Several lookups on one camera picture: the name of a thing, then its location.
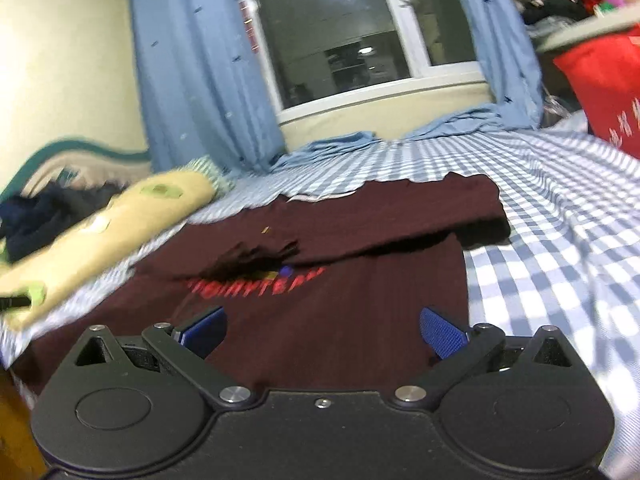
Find beige headboard with teal trim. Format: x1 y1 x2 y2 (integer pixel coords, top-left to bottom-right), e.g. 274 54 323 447
0 137 151 206

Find dark clothes on shelf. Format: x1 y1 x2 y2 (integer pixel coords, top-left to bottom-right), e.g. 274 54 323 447
520 0 590 28

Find navy clothes pile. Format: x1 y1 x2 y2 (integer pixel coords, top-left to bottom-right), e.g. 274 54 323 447
0 182 126 263

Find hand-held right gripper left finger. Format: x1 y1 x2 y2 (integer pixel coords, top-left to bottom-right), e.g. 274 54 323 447
74 306 254 409

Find maroon sweater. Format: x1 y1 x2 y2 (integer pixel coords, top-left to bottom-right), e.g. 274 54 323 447
15 172 512 397

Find yellow blanket with green rings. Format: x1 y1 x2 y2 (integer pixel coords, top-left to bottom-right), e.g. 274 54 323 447
0 169 221 333

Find red bag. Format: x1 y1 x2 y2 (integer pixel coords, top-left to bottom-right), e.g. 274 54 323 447
552 30 640 162

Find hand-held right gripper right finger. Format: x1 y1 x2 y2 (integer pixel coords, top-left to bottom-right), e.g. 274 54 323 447
392 307 577 409

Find white shelf unit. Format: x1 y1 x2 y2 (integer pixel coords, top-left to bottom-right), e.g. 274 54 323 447
535 7 640 55

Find blue checked bed sheet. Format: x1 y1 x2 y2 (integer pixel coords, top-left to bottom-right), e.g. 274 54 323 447
0 127 640 480

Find white framed window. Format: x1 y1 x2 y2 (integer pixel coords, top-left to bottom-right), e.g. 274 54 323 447
230 0 493 127

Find blue curtain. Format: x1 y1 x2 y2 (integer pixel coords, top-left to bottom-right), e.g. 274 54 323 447
405 0 546 142
127 0 377 175

